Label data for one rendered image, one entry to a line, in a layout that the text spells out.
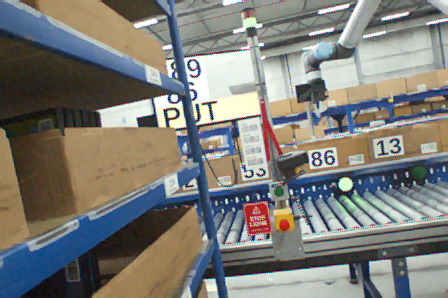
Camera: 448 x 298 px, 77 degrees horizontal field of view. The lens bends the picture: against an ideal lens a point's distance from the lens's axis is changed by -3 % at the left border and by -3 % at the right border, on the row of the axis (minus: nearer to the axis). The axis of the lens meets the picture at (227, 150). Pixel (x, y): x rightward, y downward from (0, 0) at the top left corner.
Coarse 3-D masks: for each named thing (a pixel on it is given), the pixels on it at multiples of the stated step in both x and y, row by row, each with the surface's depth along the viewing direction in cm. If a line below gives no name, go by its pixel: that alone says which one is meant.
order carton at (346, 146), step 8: (344, 136) 192; (352, 136) 190; (360, 136) 173; (296, 144) 197; (304, 144) 196; (312, 144) 195; (320, 144) 167; (328, 144) 166; (336, 144) 165; (344, 144) 165; (352, 144) 164; (360, 144) 163; (336, 152) 166; (344, 152) 165; (352, 152) 164; (360, 152) 164; (368, 152) 163; (344, 160) 165; (368, 160) 163; (304, 168) 169; (320, 168) 168; (328, 168) 167; (336, 168) 166
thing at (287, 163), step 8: (288, 152) 110; (296, 152) 106; (304, 152) 104; (280, 160) 105; (288, 160) 105; (296, 160) 104; (304, 160) 104; (280, 168) 106; (288, 168) 105; (296, 168) 107; (288, 176) 107; (296, 176) 106
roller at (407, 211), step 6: (378, 192) 154; (384, 192) 151; (378, 198) 151; (384, 198) 144; (390, 198) 139; (390, 204) 136; (396, 204) 131; (402, 204) 128; (396, 210) 129; (402, 210) 124; (408, 210) 120; (414, 210) 118; (408, 216) 118; (414, 216) 114; (420, 216) 111
